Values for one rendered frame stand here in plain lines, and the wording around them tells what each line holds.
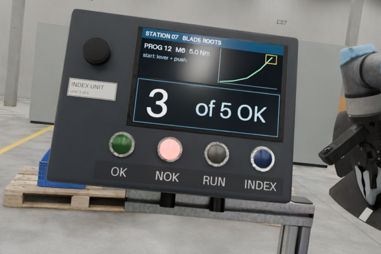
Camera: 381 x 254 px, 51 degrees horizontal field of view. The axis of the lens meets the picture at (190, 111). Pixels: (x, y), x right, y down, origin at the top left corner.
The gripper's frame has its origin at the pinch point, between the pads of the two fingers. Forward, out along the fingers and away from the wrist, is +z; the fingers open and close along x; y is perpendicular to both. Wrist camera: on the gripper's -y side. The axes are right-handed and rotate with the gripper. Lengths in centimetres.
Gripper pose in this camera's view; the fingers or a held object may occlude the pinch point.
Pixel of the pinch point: (367, 199)
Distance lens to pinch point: 102.5
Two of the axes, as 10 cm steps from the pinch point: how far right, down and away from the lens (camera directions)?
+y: 9.8, -1.9, 0.7
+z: 1.8, 9.8, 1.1
